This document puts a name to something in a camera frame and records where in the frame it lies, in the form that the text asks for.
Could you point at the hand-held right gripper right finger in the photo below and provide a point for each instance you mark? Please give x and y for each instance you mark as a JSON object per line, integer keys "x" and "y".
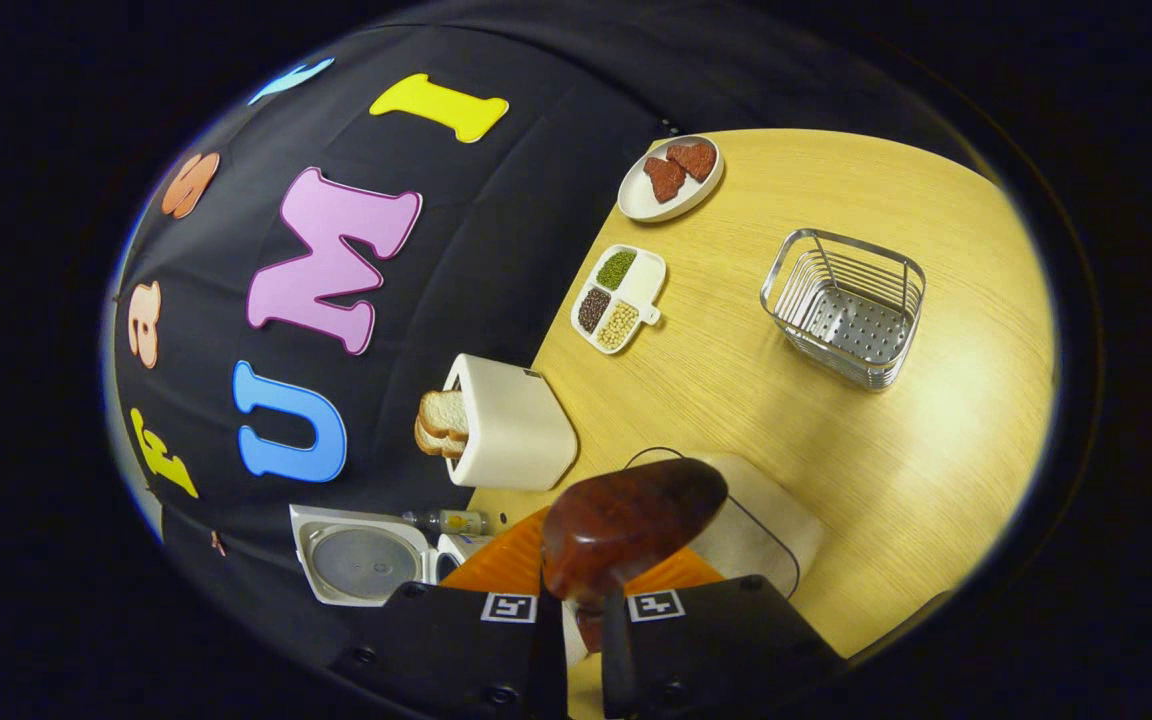
{"x": 706, "y": 640}

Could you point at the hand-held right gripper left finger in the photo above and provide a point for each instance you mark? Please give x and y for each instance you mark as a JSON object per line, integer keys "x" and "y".
{"x": 456, "y": 640}

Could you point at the white rice cooker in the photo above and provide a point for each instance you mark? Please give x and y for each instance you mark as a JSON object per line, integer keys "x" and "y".
{"x": 366, "y": 560}

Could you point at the clear rice container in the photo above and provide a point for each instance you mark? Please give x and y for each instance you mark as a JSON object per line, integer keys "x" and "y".
{"x": 766, "y": 530}

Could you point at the brown wooden spoon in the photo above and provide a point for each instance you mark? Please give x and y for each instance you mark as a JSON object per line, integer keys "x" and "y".
{"x": 626, "y": 520}

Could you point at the clear oil bottle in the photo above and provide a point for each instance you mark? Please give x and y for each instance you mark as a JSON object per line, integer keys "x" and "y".
{"x": 446, "y": 521}

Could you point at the bread slice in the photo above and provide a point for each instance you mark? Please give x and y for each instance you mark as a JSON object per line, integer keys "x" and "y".
{"x": 444, "y": 412}
{"x": 436, "y": 447}

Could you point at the white toaster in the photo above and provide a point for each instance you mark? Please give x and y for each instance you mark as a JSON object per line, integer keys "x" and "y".
{"x": 516, "y": 430}

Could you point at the pink clip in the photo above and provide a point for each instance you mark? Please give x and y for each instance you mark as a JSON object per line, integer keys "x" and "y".
{"x": 218, "y": 544}

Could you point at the yellow soybeans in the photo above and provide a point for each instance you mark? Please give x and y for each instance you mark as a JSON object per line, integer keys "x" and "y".
{"x": 618, "y": 325}

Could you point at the dark brown beans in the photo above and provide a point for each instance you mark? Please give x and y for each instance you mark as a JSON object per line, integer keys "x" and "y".
{"x": 593, "y": 309}

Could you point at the white divided dish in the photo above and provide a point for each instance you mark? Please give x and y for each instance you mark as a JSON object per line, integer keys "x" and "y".
{"x": 648, "y": 275}

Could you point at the green mung beans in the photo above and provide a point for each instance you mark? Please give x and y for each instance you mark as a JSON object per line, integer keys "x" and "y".
{"x": 616, "y": 269}

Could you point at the white round plate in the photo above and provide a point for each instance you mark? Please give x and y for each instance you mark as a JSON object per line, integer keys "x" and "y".
{"x": 641, "y": 205}

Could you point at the red meat piece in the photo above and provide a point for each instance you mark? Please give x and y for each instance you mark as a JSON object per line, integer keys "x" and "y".
{"x": 693, "y": 159}
{"x": 665, "y": 178}

